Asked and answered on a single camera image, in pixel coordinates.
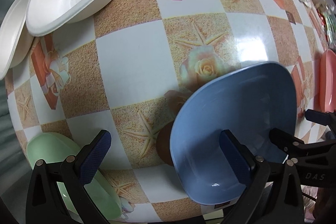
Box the pink plastic plate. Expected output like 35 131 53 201
319 50 336 112

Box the green curtain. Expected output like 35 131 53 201
1 0 31 205

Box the checkered patterned tablecloth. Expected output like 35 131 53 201
11 0 327 223

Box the blue square plastic plate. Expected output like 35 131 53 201
170 62 297 205

